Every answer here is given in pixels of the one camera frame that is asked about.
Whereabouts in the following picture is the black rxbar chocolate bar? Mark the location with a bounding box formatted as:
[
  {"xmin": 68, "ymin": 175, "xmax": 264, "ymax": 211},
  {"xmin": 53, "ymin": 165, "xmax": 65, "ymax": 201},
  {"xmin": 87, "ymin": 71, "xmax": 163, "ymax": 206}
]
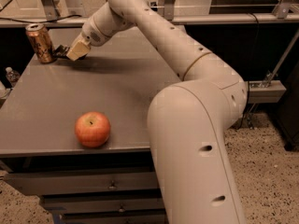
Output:
[{"xmin": 53, "ymin": 45, "xmax": 69, "ymax": 59}]

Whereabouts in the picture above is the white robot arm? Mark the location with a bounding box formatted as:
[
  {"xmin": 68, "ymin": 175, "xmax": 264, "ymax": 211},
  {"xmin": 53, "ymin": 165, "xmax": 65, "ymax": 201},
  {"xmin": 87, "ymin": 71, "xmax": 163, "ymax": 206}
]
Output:
[{"xmin": 67, "ymin": 0, "xmax": 247, "ymax": 224}]

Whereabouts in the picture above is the orange soda can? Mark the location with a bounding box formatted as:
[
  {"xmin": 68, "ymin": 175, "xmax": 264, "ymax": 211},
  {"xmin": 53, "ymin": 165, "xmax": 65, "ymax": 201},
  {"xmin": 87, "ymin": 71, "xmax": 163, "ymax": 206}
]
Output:
[{"xmin": 25, "ymin": 23, "xmax": 55, "ymax": 63}]

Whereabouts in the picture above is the clear water bottle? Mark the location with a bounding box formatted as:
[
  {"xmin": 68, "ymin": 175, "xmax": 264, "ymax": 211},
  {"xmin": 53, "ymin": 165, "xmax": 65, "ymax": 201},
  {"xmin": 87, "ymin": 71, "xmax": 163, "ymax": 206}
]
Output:
[{"xmin": 6, "ymin": 67, "xmax": 21, "ymax": 88}]

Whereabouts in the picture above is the red apple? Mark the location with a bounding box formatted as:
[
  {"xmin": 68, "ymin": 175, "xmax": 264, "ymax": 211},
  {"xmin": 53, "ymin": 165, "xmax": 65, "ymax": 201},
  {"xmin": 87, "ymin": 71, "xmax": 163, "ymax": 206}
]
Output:
[{"xmin": 75, "ymin": 112, "xmax": 111, "ymax": 148}]

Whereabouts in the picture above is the grey drawer cabinet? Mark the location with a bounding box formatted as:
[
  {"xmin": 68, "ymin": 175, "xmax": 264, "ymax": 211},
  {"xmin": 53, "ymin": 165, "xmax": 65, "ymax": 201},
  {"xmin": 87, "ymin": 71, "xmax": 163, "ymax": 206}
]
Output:
[{"xmin": 0, "ymin": 28, "xmax": 178, "ymax": 224}]

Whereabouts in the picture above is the grey metal frame rail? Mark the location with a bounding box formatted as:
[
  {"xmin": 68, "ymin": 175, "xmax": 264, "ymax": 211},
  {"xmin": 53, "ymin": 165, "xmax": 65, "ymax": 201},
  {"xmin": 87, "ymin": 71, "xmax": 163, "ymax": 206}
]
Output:
[{"xmin": 0, "ymin": 13, "xmax": 299, "ymax": 28}]

